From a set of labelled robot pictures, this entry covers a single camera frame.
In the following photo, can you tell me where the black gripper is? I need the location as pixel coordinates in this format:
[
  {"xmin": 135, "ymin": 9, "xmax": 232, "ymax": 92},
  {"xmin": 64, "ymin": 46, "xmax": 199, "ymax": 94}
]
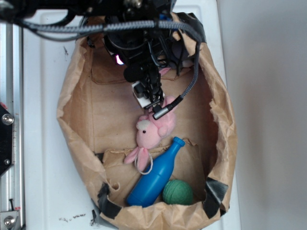
[{"xmin": 104, "ymin": 27, "xmax": 174, "ymax": 105}]

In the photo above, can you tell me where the gray plush animal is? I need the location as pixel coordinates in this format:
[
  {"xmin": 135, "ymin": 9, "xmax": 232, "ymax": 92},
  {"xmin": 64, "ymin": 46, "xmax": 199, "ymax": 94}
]
[{"xmin": 158, "ymin": 41, "xmax": 194, "ymax": 76}]

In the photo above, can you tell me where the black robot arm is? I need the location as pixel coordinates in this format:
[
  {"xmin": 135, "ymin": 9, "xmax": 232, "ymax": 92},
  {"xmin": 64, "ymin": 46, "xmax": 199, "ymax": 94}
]
[{"xmin": 0, "ymin": 0, "xmax": 175, "ymax": 106}]

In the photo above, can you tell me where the brown paper bag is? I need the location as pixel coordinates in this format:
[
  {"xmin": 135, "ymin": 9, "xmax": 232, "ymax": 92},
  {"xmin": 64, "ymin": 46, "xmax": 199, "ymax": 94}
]
[{"xmin": 57, "ymin": 34, "xmax": 237, "ymax": 230}]

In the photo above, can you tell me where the pink plush bunny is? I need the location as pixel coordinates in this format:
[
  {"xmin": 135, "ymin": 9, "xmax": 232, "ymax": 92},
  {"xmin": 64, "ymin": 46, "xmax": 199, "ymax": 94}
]
[{"xmin": 124, "ymin": 109, "xmax": 177, "ymax": 175}]

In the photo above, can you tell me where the blue plastic bottle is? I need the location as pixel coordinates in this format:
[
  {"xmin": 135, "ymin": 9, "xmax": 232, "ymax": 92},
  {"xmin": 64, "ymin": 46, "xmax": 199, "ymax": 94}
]
[{"xmin": 126, "ymin": 137, "xmax": 185, "ymax": 207}]

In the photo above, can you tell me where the green ball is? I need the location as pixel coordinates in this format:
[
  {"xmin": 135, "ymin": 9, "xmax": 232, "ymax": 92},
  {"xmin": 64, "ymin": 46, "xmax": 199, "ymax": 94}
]
[{"xmin": 162, "ymin": 180, "xmax": 193, "ymax": 205}]

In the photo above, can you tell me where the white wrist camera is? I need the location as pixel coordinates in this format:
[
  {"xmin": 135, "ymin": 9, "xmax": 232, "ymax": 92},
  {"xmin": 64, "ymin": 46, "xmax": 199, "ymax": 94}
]
[{"xmin": 131, "ymin": 81, "xmax": 162, "ymax": 110}]

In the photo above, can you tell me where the gray braided cable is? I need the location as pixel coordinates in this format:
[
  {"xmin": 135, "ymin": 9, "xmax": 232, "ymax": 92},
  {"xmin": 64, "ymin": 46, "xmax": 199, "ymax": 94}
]
[{"xmin": 21, "ymin": 19, "xmax": 201, "ymax": 120}]

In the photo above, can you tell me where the aluminum frame rail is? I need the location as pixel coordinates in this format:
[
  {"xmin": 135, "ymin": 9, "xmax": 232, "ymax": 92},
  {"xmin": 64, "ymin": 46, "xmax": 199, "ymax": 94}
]
[{"xmin": 0, "ymin": 23, "xmax": 25, "ymax": 230}]

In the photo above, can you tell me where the black metal bracket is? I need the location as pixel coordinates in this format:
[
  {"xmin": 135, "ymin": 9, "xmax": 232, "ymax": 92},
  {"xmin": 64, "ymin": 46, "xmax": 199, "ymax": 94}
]
[{"xmin": 0, "ymin": 105, "xmax": 14, "ymax": 176}]

